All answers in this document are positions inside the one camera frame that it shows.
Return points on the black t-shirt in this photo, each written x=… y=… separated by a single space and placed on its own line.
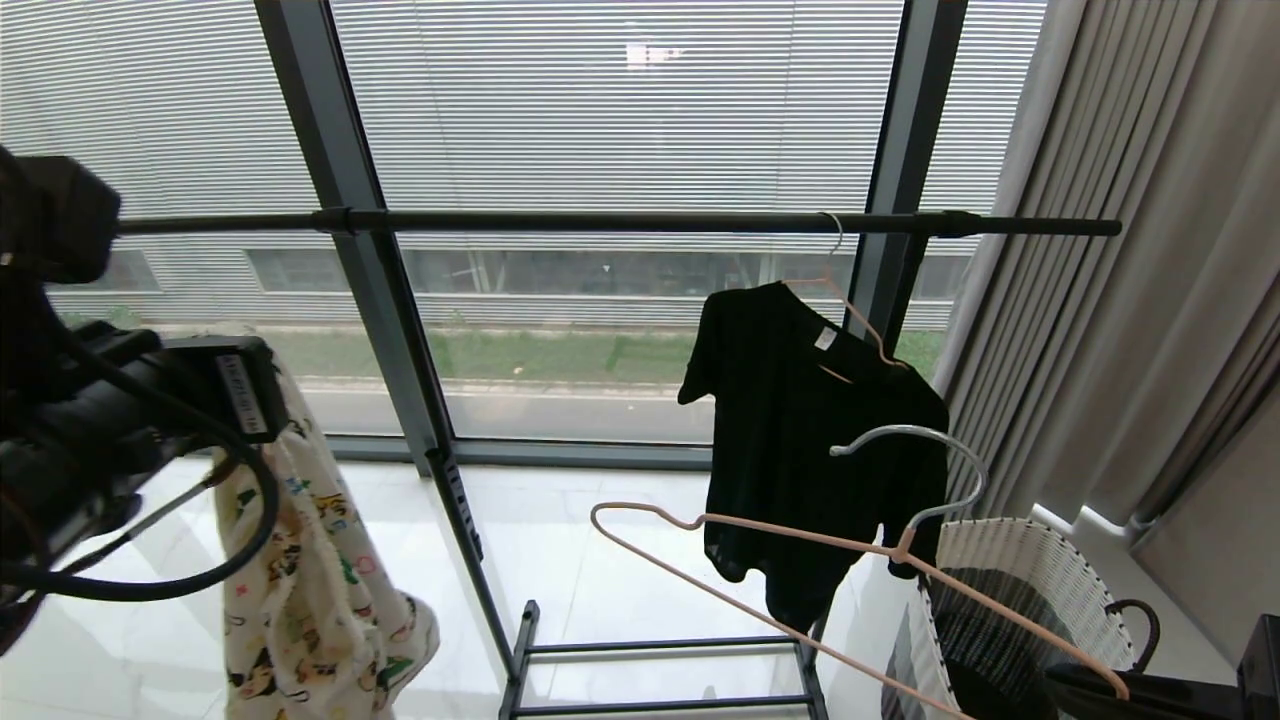
x=800 y=450

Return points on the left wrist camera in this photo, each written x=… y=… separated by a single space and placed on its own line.
x=200 y=390

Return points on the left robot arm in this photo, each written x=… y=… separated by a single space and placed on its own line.
x=60 y=450

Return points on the black clothes rack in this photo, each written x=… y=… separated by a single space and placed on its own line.
x=600 y=222

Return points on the pink clothes hanger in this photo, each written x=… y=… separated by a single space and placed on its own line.
x=862 y=325
x=905 y=545

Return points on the window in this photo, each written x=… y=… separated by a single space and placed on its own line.
x=600 y=120

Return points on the beige curtain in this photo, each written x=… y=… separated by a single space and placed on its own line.
x=1130 y=250

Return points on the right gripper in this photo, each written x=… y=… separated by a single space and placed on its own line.
x=1260 y=670

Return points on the cream printed garment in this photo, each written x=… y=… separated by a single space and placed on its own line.
x=310 y=600

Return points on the white laundry basket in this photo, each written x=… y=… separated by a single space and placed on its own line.
x=1040 y=560

